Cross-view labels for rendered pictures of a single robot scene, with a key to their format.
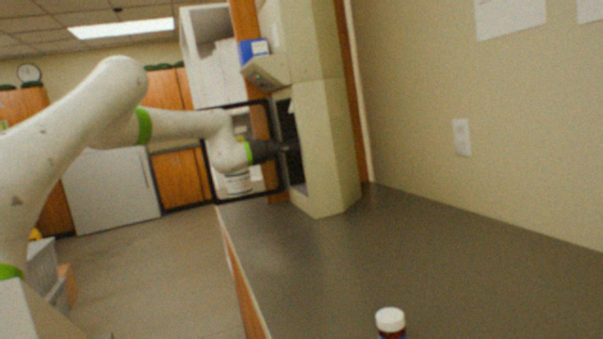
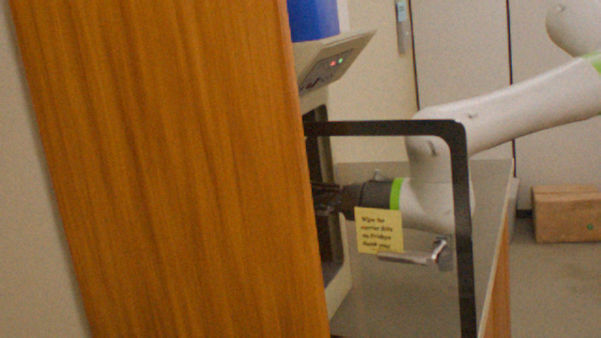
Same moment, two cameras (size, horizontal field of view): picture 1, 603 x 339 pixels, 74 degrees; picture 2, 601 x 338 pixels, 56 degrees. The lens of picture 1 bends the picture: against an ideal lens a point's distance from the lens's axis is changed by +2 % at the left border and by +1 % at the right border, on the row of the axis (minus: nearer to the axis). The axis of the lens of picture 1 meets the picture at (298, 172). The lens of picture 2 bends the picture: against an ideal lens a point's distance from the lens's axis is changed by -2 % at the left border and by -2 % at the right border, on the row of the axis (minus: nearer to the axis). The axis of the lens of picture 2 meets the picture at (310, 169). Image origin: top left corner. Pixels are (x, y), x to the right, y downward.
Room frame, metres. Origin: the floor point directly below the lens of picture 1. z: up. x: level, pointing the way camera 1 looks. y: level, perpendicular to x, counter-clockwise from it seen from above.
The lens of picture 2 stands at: (2.31, 0.68, 1.55)
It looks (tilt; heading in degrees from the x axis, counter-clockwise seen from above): 15 degrees down; 218
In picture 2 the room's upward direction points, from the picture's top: 8 degrees counter-clockwise
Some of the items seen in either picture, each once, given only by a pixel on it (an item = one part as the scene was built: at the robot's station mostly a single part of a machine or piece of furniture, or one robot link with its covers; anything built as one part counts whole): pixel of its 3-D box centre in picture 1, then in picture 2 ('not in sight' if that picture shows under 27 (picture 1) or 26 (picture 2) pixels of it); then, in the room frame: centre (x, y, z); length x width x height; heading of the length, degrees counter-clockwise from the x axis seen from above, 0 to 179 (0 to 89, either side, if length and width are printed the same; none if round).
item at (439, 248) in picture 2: not in sight; (412, 252); (1.63, 0.30, 1.20); 0.10 x 0.05 x 0.03; 97
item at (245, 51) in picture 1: (252, 54); (298, 11); (1.56, 0.09, 1.56); 0.10 x 0.10 x 0.09; 15
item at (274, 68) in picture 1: (262, 76); (325, 64); (1.47, 0.07, 1.46); 0.32 x 0.12 x 0.10; 15
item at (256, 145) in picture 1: (257, 151); not in sight; (1.44, 0.14, 1.20); 0.09 x 0.06 x 0.12; 14
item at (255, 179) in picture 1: (240, 152); (375, 246); (1.61, 0.22, 1.19); 0.30 x 0.01 x 0.40; 97
